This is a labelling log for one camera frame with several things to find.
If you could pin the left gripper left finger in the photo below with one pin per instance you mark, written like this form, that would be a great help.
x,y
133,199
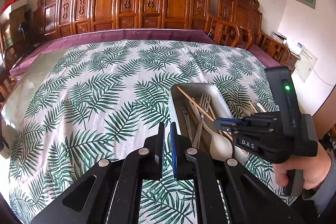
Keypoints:
x,y
110,191

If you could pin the metal rectangular tray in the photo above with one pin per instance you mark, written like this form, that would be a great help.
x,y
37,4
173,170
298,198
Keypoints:
x,y
194,107

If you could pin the green leaf print tablecloth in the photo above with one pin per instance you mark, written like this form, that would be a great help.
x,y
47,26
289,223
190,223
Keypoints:
x,y
102,100

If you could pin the stacked cardboard boxes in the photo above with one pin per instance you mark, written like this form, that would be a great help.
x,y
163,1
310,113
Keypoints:
x,y
11,16

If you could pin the grey sleeve forearm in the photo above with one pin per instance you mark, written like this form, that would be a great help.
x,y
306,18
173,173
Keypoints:
x,y
323,196

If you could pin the purple seat cushion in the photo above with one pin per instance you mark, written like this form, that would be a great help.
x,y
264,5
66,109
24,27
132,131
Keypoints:
x,y
198,36

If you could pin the large white rice spoon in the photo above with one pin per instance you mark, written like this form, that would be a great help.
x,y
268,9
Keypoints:
x,y
218,146

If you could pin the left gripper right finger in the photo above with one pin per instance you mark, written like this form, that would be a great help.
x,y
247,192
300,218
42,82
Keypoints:
x,y
226,192

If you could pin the white spoon with holed handle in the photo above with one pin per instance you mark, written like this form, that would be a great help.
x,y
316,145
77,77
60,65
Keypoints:
x,y
261,107

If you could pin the carved wooden bench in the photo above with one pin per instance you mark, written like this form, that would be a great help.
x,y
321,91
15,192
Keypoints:
x,y
55,19

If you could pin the white wall electrical box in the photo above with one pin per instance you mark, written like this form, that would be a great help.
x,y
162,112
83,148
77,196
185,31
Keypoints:
x,y
305,64

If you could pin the silver metal fork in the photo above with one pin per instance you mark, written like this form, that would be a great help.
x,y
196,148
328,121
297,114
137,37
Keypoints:
x,y
204,104

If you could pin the wooden armchair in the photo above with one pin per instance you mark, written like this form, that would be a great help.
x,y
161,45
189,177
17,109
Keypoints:
x,y
238,24

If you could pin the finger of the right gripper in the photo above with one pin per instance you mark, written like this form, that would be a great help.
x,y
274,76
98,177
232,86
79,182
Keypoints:
x,y
251,129
255,119

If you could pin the person's right hand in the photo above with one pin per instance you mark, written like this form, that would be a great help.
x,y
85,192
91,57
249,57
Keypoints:
x,y
315,169

